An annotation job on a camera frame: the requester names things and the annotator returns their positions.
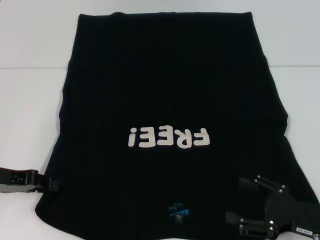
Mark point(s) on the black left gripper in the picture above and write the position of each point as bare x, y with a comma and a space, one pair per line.
5, 180

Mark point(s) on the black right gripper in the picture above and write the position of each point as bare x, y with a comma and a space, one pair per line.
282, 207

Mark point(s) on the black shirt with FREE print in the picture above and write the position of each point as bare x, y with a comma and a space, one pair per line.
160, 87

